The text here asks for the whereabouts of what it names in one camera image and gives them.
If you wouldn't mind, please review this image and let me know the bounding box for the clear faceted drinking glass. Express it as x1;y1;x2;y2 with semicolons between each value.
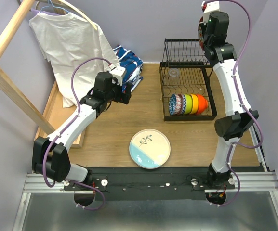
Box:
166;68;180;87

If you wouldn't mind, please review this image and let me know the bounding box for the red patterned bowl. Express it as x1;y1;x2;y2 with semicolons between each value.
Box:
169;94;186;116

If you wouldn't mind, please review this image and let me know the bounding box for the white and blue plate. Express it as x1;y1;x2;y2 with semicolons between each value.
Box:
129;129;171;169

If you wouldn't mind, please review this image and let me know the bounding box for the green bowl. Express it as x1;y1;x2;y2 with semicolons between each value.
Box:
184;94;193;114

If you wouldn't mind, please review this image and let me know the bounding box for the yellow bowl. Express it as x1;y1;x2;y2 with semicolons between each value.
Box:
191;94;199;114

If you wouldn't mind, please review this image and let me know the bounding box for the orange-red bowl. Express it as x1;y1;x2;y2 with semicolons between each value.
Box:
197;94;208;114

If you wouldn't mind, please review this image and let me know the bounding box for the red floral plate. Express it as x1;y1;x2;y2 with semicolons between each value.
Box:
198;17;206;50

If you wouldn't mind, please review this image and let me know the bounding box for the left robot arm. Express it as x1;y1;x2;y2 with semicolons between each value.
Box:
32;67;131;190

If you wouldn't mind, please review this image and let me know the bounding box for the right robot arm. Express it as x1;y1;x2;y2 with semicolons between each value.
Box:
201;10;259;189

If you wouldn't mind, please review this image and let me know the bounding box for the blue patterned cloth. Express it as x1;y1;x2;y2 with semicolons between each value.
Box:
113;45;143;93

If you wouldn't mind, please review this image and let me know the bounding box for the white t-shirt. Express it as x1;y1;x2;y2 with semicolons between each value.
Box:
29;12;119;108

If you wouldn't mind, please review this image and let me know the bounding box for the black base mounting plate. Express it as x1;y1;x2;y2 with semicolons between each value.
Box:
63;166;236;202

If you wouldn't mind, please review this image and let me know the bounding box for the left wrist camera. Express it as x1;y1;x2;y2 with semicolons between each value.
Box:
109;66;127;86

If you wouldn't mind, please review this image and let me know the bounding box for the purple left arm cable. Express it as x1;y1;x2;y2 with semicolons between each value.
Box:
42;58;113;188

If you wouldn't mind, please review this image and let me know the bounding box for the black wire dish rack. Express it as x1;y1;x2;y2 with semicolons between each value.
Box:
159;38;217;122

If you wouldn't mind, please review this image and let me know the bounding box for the wooden clothes rack frame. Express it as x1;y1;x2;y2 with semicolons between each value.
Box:
0;0;54;141

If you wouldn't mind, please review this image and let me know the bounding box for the aluminium rail frame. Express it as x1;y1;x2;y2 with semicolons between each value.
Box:
13;166;278;231

